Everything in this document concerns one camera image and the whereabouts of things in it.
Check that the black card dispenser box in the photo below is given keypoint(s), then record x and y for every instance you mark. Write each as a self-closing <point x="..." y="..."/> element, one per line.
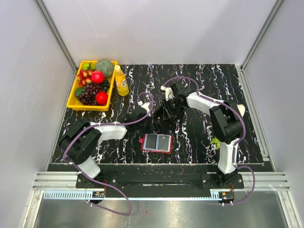
<point x="163" y="121"/>

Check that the green pear fruit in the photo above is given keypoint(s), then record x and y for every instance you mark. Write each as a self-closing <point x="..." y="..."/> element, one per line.
<point x="88" y="66"/>

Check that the yellow plastic tray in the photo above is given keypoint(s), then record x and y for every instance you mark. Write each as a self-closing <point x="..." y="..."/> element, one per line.
<point x="74" y="104"/>

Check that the red apple upper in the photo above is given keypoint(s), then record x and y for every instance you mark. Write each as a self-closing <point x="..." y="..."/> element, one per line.
<point x="97" y="77"/>

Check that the red leather card holder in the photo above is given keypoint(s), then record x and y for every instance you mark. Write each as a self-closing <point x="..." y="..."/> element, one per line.
<point x="142" y="142"/>

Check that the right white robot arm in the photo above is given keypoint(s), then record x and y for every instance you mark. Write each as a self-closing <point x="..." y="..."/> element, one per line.
<point x="226" y="118"/>

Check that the red apple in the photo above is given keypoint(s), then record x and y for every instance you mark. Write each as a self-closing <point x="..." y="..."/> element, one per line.
<point x="97" y="77"/>
<point x="101" y="98"/>

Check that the green broccoli head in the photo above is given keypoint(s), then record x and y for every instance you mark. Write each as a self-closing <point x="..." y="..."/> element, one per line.
<point x="105" y="66"/>

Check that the red apple lower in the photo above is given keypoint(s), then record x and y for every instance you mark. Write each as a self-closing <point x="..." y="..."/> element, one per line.
<point x="101" y="98"/>

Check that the small red fruits cluster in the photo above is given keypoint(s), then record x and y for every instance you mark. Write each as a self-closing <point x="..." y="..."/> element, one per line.
<point x="84" y="77"/>

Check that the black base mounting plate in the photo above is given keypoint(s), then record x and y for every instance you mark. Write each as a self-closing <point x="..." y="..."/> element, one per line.
<point x="215" y="179"/>

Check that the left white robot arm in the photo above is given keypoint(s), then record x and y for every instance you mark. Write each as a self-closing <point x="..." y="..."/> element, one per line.
<point x="79" y="142"/>

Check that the yellow juice bottle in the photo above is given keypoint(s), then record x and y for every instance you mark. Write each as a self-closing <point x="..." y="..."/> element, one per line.
<point x="121" y="82"/>

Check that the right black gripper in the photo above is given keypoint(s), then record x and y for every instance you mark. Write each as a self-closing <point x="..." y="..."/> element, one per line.
<point x="168" y="113"/>

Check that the green lime fruit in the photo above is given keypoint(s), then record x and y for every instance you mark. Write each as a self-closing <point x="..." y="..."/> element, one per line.
<point x="78" y="91"/>

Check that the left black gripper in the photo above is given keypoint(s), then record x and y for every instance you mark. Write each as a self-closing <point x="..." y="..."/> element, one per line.
<point x="148" y="118"/>

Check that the dark purple grape bunch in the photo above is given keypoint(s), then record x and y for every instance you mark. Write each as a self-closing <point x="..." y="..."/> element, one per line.
<point x="87" y="97"/>

